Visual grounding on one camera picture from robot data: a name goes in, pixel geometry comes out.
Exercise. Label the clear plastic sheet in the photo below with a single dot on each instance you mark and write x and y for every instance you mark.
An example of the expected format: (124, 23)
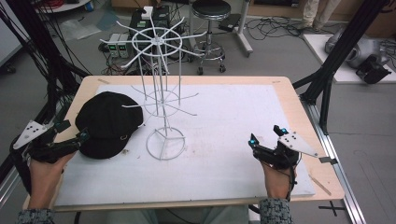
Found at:
(79, 29)

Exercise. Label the white foam mat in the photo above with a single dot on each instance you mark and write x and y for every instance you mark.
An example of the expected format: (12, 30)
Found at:
(224, 149)

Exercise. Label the black equipment box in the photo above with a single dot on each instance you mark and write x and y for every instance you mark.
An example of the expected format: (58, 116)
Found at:
(152, 21)

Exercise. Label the person's right hand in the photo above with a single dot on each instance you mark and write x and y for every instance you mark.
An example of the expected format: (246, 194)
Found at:
(277, 182)

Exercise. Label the round white table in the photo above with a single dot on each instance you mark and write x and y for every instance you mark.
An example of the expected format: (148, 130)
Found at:
(62, 4)

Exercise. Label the flat black box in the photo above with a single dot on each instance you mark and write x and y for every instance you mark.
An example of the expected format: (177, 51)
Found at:
(229, 22)

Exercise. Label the person's left hand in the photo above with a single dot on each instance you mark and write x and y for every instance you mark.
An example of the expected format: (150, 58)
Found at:
(45, 180)

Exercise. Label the grey power supply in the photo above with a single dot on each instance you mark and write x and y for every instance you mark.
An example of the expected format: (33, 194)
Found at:
(112, 46)
(123, 46)

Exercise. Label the blue tape roll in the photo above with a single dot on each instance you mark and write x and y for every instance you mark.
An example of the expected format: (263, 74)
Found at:
(89, 6)

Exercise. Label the black hat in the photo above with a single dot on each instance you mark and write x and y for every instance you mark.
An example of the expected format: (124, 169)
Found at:
(107, 124)

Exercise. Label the aluminium rail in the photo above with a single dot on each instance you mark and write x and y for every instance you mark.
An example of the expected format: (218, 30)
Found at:
(339, 174)

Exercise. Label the black metal frame post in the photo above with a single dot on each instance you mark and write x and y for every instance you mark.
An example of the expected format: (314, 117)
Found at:
(46, 53)
(342, 53)

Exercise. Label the thin wooden stick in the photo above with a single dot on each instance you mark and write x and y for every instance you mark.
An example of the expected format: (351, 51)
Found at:
(320, 185)

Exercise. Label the white floor platform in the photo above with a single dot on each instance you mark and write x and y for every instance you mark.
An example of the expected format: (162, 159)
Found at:
(342, 74)

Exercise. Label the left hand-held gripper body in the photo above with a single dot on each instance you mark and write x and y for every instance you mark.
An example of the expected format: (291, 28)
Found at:
(31, 132)

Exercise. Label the white stand leg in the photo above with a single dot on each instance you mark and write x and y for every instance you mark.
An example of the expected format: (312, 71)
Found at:
(243, 28)

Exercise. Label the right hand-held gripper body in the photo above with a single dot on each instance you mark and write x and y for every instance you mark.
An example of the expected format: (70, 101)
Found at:
(295, 144)

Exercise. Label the grey rounded device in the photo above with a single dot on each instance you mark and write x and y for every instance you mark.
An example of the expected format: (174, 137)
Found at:
(361, 49)

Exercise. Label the black device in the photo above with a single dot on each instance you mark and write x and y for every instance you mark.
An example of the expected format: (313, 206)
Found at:
(372, 70)

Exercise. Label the black round stool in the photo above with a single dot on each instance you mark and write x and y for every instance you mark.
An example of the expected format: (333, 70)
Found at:
(211, 18)

